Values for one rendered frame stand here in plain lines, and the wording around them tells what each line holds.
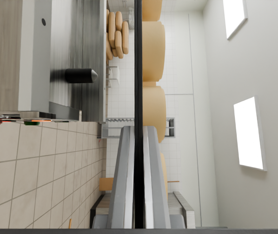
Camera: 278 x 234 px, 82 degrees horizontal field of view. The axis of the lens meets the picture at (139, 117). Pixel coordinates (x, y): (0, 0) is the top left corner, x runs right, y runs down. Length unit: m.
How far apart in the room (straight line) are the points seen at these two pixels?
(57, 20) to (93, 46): 0.14
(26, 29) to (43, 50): 0.02
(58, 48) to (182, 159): 4.38
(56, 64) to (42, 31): 0.16
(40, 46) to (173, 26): 5.61
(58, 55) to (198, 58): 5.10
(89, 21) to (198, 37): 5.27
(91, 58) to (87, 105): 0.13
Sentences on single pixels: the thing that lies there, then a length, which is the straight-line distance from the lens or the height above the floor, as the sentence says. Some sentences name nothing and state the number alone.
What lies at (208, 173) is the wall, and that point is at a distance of 4.85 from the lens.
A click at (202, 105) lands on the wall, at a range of 4.88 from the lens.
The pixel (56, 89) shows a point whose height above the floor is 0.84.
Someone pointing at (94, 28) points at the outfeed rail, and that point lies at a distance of 0.53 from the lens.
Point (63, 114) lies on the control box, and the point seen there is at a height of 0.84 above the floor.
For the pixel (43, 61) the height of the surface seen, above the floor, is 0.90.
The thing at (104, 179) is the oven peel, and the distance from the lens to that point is 4.32.
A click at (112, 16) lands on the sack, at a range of 4.53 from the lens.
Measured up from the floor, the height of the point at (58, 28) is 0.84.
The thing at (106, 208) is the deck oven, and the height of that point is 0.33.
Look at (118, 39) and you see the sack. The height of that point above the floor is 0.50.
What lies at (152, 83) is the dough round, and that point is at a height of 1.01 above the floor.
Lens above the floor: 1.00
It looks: level
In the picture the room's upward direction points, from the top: 90 degrees clockwise
